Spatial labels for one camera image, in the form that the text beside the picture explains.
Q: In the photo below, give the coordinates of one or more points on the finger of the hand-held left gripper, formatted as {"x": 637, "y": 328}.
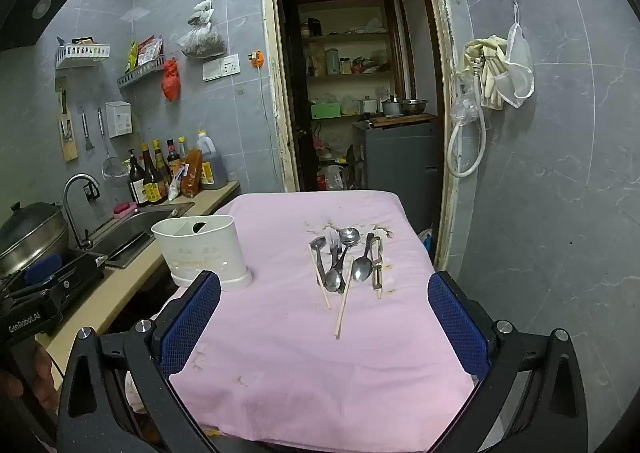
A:
{"x": 42, "y": 269}

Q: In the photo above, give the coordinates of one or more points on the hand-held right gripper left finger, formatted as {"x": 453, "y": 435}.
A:
{"x": 190, "y": 323}

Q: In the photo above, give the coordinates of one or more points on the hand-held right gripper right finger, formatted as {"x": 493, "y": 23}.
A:
{"x": 457, "y": 328}

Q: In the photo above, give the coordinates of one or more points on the white plastic utensil holder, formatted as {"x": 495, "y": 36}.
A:
{"x": 200, "y": 248}

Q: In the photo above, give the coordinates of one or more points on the person's left hand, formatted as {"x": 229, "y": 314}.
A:
{"x": 49, "y": 375}

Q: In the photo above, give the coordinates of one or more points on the steel wok with lid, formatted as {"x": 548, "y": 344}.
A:
{"x": 32, "y": 238}

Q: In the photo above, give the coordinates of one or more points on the beige kitchen counter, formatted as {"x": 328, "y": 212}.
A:
{"x": 120, "y": 290}

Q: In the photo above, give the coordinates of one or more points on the steel sink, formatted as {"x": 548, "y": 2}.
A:
{"x": 127, "y": 233}

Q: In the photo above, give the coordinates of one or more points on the blue bag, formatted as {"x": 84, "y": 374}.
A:
{"x": 426, "y": 240}

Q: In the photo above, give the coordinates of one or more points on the metal faucet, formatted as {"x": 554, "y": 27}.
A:
{"x": 80, "y": 177}

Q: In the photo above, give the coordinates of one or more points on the pink sponge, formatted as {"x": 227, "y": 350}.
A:
{"x": 124, "y": 208}

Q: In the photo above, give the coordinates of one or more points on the pink floral cloth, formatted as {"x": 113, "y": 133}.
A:
{"x": 300, "y": 373}

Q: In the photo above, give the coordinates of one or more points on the metal strainer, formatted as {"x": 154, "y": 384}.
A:
{"x": 113, "y": 167}

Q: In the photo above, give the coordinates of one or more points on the dark pump bottle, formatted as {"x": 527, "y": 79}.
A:
{"x": 136, "y": 180}

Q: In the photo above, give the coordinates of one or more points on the white seasoning packet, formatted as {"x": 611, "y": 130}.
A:
{"x": 174, "y": 189}

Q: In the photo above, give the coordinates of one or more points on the dark sauce bottle yellow label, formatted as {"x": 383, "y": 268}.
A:
{"x": 151, "y": 180}

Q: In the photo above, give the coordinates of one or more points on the wooden knife board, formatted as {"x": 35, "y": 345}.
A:
{"x": 65, "y": 130}

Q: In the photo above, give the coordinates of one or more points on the metal peeler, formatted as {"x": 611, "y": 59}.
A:
{"x": 86, "y": 133}

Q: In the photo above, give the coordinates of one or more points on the large oil jug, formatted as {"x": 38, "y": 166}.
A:
{"x": 210, "y": 165}

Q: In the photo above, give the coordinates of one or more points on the tall sauce bottle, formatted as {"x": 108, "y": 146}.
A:
{"x": 161, "y": 163}

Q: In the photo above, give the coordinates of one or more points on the yellow cap bottle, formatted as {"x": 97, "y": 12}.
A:
{"x": 182, "y": 149}

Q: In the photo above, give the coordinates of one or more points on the grey cabinet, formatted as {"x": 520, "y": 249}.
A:
{"x": 400, "y": 158}

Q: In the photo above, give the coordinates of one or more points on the clear plastic jug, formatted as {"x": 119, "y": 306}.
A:
{"x": 334, "y": 178}

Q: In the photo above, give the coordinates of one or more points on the wooden cutting board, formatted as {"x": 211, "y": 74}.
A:
{"x": 402, "y": 119}

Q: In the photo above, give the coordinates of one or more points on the crumpled clear plastic bag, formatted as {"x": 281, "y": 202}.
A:
{"x": 462, "y": 108}

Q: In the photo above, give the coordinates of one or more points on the steel bowl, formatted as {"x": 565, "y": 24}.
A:
{"x": 414, "y": 106}

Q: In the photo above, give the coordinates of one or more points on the red plastic bag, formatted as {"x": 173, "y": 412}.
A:
{"x": 171, "y": 80}

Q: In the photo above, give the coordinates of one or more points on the steel pot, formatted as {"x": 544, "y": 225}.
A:
{"x": 391, "y": 107}

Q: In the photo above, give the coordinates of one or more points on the yellow snack packet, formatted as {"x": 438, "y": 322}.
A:
{"x": 131, "y": 55}

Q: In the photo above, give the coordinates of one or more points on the white rice cooker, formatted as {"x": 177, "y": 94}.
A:
{"x": 370, "y": 106}

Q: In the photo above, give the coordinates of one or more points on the red snack packet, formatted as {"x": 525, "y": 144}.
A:
{"x": 150, "y": 50}

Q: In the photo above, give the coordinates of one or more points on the green box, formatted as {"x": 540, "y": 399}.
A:
{"x": 325, "y": 110}

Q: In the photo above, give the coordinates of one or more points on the cream rubber gloves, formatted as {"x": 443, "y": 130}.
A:
{"x": 487, "y": 68}

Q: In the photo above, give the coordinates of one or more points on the white mesh bag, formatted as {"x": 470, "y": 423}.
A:
{"x": 520, "y": 68}

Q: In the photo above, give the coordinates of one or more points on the orange plug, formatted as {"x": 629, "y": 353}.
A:
{"x": 256, "y": 58}

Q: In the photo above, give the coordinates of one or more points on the clear bag of dried goods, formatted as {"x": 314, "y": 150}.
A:
{"x": 202, "y": 42}

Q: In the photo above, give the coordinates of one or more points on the green thermos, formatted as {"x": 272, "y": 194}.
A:
{"x": 331, "y": 62}

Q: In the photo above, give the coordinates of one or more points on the small clear hanging bag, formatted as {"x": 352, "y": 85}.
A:
{"x": 202, "y": 12}

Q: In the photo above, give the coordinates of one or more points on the white wall box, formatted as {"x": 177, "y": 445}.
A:
{"x": 119, "y": 119}

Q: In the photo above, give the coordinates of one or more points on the metal wall shelf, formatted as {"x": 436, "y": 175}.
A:
{"x": 137, "y": 78}

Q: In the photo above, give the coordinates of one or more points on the white wall basket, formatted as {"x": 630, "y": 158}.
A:
{"x": 82, "y": 53}

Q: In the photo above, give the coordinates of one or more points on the worn wooden door frame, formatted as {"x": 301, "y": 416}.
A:
{"x": 275, "y": 83}

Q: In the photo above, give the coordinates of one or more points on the white wall socket panel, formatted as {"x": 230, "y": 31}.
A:
{"x": 220, "y": 67}

